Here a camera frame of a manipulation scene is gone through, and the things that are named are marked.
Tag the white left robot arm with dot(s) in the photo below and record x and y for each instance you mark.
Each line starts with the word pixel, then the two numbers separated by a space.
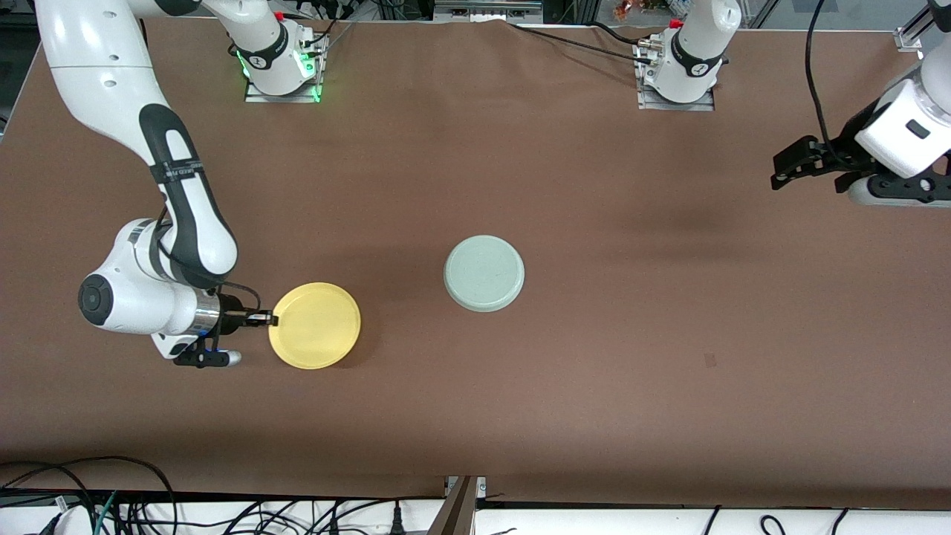
pixel 698 44

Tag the aluminium corner bracket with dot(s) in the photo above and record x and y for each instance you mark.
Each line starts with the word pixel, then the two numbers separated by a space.
pixel 909 39

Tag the yellow plate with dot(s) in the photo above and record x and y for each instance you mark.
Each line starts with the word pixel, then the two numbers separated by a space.
pixel 316 325

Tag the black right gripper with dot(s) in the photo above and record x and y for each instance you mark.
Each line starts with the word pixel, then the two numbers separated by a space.
pixel 230 310

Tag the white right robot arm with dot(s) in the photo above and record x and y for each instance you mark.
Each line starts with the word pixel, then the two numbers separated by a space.
pixel 96 74

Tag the grey metal rail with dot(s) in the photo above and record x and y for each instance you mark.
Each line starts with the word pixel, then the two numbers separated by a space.
pixel 483 9

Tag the aluminium profile beam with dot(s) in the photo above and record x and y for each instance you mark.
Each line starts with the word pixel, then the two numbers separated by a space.
pixel 455 514

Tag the pale green plate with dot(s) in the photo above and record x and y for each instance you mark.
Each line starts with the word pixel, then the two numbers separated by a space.
pixel 484 273

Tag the small metal bracket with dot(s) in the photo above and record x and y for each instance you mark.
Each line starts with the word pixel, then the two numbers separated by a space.
pixel 481 484

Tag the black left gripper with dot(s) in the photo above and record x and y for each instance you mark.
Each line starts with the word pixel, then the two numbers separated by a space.
pixel 847 151

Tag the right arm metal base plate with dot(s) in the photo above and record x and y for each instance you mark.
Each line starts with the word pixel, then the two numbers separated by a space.
pixel 282 97

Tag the brown table cover cloth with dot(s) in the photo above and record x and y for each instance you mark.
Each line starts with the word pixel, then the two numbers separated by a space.
pixel 475 409

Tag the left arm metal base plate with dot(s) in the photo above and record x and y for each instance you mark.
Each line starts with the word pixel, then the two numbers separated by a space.
pixel 676 106

